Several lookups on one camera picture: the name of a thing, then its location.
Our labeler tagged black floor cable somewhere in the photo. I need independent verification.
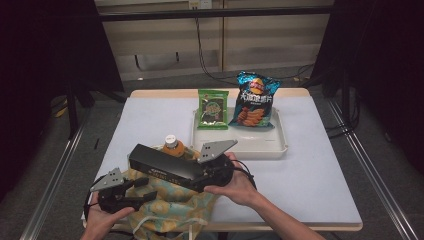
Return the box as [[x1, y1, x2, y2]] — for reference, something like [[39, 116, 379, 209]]
[[324, 96, 363, 140]]

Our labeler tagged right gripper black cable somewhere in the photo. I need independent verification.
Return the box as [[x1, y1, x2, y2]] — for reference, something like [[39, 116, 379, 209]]
[[229, 159, 258, 191]]

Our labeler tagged white table mat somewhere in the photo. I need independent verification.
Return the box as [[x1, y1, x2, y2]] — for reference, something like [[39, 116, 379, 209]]
[[81, 96, 363, 224]]

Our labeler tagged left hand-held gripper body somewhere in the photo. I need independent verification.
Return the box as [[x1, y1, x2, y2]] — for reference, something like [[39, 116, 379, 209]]
[[89, 167, 138, 214]]

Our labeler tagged blue chip packet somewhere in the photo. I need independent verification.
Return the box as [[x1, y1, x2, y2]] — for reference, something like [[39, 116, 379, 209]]
[[228, 70, 282, 130]]

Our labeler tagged black horizontal bar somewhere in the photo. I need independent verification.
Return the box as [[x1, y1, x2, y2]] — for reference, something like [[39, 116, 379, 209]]
[[99, 5, 334, 23]]

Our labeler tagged white plastic tray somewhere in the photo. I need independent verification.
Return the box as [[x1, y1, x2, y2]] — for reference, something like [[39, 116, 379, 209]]
[[190, 106, 289, 161]]

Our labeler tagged black metal stand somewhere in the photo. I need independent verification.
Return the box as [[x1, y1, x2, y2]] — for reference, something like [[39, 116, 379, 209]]
[[64, 79, 81, 140]]

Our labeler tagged dark curtain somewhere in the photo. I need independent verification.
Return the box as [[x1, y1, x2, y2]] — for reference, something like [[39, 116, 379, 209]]
[[311, 0, 424, 175], [0, 0, 125, 199]]

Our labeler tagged metal floor rail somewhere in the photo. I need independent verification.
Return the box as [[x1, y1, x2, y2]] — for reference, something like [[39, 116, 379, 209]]
[[327, 99, 419, 240], [19, 109, 92, 240]]

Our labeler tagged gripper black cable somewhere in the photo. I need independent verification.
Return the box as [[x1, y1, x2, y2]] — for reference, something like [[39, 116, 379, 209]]
[[83, 191, 99, 221], [229, 159, 258, 191]]

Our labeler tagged person's right hand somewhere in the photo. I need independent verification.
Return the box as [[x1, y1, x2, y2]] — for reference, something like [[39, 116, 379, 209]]
[[203, 152, 264, 208]]

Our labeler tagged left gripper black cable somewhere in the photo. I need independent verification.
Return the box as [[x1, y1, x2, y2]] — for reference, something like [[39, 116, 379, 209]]
[[83, 191, 99, 221]]

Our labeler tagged white wall socket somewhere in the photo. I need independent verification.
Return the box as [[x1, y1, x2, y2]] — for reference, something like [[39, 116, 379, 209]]
[[188, 0, 213, 10]]

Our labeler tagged lemon print cloth bag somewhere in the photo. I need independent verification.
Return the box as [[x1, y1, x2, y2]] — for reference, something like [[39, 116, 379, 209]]
[[124, 144, 220, 240]]

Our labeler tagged green snack packet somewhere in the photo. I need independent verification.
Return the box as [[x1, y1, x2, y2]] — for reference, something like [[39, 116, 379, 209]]
[[197, 88, 230, 131]]

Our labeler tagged person's left hand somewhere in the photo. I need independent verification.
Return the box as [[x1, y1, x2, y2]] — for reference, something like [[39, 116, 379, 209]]
[[79, 192, 135, 240]]

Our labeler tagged orange juice bottle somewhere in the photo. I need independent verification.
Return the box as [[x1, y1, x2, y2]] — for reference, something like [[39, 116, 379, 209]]
[[161, 134, 186, 159]]

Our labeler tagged long black box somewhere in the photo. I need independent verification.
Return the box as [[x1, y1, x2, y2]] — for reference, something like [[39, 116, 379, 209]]
[[128, 143, 210, 194]]

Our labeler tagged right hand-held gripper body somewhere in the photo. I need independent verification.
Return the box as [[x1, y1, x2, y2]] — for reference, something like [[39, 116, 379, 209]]
[[197, 139, 239, 194]]

